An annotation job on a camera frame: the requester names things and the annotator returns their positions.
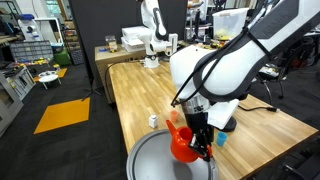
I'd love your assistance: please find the black power cable with plug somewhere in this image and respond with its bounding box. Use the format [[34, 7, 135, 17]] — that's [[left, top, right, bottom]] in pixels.
[[238, 104, 280, 113]]

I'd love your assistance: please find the small white round stool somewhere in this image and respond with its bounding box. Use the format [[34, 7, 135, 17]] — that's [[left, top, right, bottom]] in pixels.
[[38, 71, 60, 89]]

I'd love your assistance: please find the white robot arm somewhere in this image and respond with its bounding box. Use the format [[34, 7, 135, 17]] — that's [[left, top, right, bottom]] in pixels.
[[168, 0, 320, 163]]

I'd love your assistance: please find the white boxes stack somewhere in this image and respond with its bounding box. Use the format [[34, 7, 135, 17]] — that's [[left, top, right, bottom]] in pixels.
[[121, 26, 148, 52]]

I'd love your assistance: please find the small white container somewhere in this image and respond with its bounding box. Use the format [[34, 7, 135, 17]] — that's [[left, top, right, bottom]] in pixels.
[[149, 115, 158, 128]]

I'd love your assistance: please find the small blue cup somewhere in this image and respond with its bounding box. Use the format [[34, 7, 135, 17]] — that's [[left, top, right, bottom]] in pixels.
[[216, 132, 228, 146]]

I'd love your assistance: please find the grey parts organizer case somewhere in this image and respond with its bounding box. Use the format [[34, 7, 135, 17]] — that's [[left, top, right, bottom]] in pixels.
[[9, 40, 53, 62]]

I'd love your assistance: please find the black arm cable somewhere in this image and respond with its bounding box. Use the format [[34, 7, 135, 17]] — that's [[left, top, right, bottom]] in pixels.
[[170, 28, 251, 108]]

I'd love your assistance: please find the small orange cup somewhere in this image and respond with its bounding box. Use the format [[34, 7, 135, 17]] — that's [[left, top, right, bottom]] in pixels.
[[170, 110, 178, 122]]

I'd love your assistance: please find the clear plastic storage bin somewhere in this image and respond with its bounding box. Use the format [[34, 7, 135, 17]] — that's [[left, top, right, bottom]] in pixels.
[[213, 8, 248, 40]]

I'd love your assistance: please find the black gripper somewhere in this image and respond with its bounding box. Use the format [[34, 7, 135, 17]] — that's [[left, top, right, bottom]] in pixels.
[[185, 113, 214, 162]]

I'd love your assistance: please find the round grey metal tray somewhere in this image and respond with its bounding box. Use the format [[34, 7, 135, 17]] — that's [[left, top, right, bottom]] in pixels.
[[126, 130, 219, 180]]

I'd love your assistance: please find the orange floor mat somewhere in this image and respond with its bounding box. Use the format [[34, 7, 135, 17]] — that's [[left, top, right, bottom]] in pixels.
[[34, 98, 90, 134]]

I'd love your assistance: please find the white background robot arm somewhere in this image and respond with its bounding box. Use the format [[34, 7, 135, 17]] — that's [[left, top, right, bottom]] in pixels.
[[137, 0, 178, 68]]

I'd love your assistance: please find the red teapot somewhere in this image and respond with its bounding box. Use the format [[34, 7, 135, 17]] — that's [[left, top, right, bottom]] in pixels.
[[166, 120, 202, 163]]

